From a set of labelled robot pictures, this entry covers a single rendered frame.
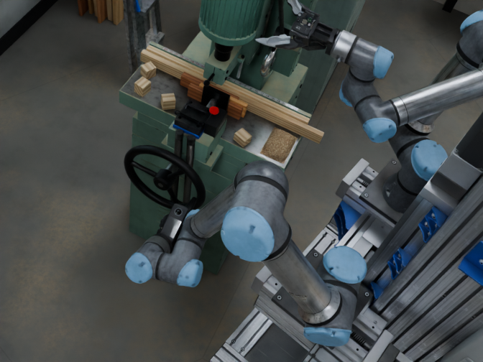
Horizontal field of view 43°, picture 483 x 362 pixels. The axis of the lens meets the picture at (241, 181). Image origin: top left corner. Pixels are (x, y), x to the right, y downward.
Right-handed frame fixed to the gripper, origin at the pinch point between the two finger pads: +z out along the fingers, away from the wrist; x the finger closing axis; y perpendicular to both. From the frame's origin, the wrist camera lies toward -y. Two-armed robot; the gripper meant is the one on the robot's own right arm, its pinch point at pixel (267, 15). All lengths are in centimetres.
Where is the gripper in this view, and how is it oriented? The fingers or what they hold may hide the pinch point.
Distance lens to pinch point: 169.6
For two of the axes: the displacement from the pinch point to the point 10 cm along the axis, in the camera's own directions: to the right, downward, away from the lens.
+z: -9.0, -4.3, 1.1
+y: -0.9, -0.7, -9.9
